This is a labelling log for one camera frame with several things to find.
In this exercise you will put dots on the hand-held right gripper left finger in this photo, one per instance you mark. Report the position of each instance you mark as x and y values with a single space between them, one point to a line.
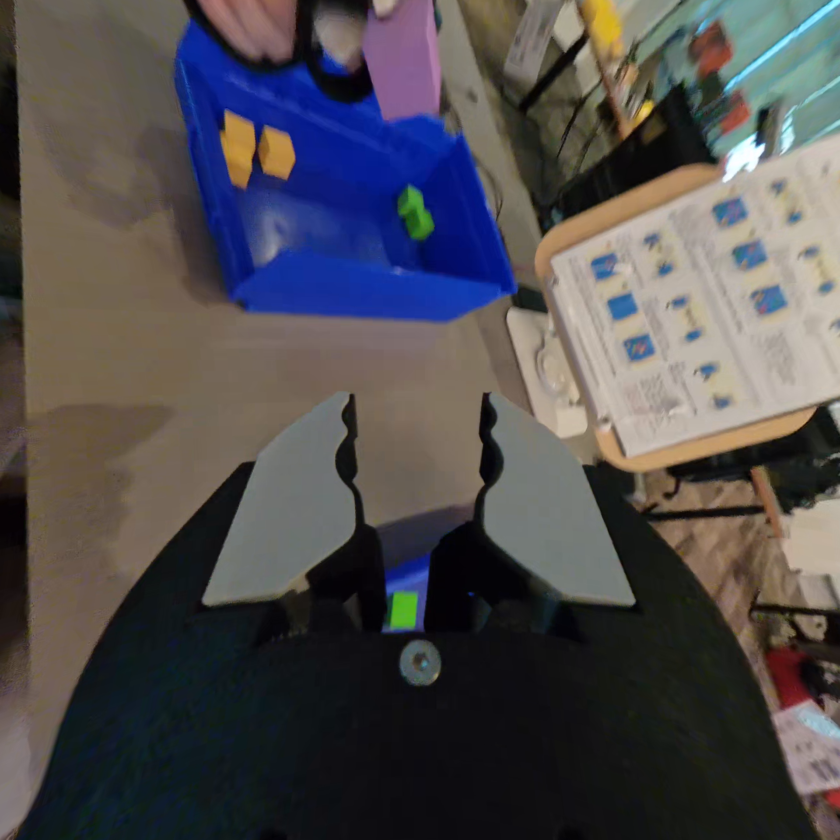
289 518

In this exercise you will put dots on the grey desk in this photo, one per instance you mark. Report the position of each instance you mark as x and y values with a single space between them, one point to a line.
164 367

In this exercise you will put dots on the purple cube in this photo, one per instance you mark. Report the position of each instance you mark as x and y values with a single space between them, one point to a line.
403 65

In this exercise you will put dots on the blue plastic bin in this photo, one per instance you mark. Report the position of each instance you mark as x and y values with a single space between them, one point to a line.
328 282
403 574

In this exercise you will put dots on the printed instruction sheet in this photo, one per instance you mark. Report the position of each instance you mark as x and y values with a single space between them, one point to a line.
689 315

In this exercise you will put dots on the instruction sheet on wooden board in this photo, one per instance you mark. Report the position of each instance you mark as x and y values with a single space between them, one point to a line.
546 259

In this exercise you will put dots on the green cube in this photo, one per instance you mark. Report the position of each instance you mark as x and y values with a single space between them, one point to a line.
421 224
410 199
403 609

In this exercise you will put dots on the white stand base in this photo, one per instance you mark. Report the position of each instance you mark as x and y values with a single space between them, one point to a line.
525 354

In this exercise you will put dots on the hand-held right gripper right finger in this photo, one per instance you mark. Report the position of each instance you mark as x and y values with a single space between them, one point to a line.
551 525

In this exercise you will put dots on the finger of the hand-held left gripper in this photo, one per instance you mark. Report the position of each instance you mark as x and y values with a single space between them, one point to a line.
384 5

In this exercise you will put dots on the person's left hand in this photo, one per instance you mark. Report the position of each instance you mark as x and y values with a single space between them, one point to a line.
249 26

